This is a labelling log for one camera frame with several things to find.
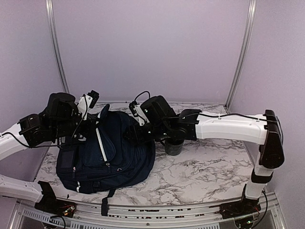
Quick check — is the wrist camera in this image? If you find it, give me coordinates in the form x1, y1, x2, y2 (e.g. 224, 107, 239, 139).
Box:
77, 90, 99, 120
129, 101, 148, 126

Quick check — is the left aluminium frame post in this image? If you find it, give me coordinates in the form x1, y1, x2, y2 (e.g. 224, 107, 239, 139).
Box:
45, 0, 70, 94

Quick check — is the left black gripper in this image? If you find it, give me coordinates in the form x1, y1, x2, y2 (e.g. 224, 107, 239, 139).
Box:
51, 109, 102, 139

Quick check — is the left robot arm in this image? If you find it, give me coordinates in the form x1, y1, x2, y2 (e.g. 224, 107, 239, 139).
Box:
0, 91, 99, 212

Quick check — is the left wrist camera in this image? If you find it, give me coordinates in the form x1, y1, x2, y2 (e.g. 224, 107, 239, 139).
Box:
77, 90, 99, 120

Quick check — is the front aluminium rail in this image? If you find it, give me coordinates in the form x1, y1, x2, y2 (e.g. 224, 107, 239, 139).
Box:
9, 194, 286, 229

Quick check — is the aluminium frame post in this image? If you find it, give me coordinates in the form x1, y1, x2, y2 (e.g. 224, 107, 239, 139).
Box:
224, 0, 257, 111
45, 0, 70, 94

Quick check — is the navy blue student backpack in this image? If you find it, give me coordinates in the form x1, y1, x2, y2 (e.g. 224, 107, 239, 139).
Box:
56, 104, 156, 216

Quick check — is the dark grey metal mug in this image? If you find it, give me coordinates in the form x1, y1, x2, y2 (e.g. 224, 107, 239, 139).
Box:
165, 138, 184, 156

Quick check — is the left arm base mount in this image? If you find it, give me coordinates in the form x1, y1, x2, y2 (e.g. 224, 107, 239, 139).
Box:
34, 181, 76, 218

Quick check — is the right aluminium frame post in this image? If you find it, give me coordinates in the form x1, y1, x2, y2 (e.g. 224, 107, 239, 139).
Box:
224, 0, 257, 111

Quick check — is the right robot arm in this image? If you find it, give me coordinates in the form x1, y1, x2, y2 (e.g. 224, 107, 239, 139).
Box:
124, 95, 285, 214

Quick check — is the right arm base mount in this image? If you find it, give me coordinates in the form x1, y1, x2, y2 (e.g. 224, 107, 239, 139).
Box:
219, 185, 261, 219

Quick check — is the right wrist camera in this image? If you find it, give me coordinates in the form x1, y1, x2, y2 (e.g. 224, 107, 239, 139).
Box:
129, 101, 148, 126

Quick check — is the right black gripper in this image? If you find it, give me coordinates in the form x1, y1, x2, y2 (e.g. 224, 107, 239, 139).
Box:
122, 122, 171, 146

